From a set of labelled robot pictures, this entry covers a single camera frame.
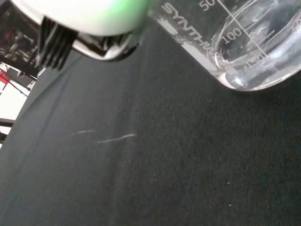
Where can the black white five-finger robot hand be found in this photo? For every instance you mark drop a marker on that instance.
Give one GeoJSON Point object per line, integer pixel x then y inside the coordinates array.
{"type": "Point", "coordinates": [82, 14]}

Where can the black bench cloth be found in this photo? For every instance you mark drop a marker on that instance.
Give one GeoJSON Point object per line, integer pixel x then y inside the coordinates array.
{"type": "Point", "coordinates": [164, 164]}

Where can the black metal tube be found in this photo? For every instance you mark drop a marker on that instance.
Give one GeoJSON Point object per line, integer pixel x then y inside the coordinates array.
{"type": "Point", "coordinates": [5, 122]}

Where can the red white background object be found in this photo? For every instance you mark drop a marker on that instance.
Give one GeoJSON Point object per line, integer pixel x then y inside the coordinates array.
{"type": "Point", "coordinates": [2, 80]}

